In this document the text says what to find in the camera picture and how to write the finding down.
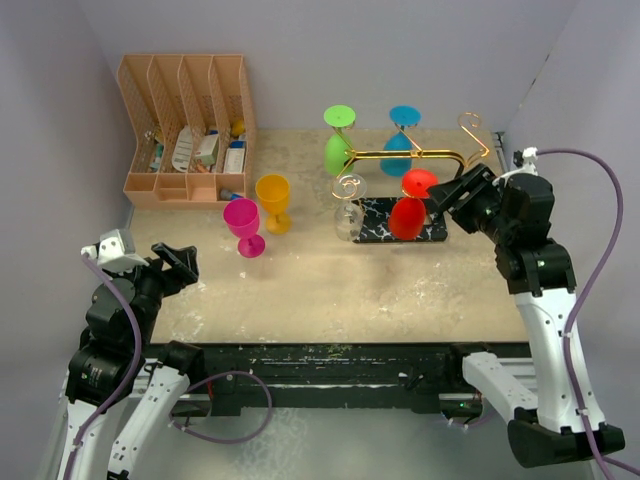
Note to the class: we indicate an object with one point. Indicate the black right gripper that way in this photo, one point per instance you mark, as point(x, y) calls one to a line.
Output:
point(448, 195)

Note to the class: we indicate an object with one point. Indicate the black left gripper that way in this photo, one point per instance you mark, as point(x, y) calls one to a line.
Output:
point(183, 266)

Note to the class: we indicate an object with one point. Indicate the red plastic wine glass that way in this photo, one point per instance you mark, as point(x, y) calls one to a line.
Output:
point(409, 214)

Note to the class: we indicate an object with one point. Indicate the magenta plastic wine glass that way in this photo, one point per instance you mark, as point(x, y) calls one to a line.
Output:
point(242, 218)

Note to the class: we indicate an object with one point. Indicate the yellow plastic wine glass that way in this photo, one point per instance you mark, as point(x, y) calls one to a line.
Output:
point(273, 193)

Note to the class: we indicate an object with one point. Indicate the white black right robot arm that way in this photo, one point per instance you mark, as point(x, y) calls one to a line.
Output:
point(559, 421)

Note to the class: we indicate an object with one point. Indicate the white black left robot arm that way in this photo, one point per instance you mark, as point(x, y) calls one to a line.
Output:
point(102, 372)

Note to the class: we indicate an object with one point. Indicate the blue plastic wine glass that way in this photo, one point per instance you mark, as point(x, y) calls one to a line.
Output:
point(403, 116)

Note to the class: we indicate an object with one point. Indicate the clear glass wine glass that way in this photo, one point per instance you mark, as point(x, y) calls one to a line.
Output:
point(348, 210)

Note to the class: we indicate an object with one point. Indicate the green plastic wine glass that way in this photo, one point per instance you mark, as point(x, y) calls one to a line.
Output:
point(336, 157)

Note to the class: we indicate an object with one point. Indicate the blue grey cap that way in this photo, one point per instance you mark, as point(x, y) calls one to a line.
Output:
point(228, 195)

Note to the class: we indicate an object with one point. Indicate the white blister pack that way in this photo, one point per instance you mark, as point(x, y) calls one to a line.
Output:
point(181, 156)

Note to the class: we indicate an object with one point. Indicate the green white small box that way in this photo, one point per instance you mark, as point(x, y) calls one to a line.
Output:
point(207, 151)

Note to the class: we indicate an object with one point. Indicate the pink plastic file organizer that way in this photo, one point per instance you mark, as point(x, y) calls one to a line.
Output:
point(162, 94)

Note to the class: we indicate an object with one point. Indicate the yellow object in organizer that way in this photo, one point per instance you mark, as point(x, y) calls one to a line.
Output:
point(238, 128)

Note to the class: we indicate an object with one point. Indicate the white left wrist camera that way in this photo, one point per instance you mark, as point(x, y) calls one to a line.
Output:
point(115, 252)

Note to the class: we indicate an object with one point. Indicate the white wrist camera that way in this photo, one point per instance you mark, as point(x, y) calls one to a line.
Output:
point(524, 162)
point(115, 252)

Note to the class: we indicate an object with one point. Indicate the gold wire wine glass rack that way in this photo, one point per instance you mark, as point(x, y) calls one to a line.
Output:
point(467, 121)

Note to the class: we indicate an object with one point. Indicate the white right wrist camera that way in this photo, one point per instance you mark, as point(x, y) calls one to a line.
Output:
point(524, 162)

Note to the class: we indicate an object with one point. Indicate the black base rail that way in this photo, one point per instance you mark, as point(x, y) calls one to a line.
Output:
point(424, 378)

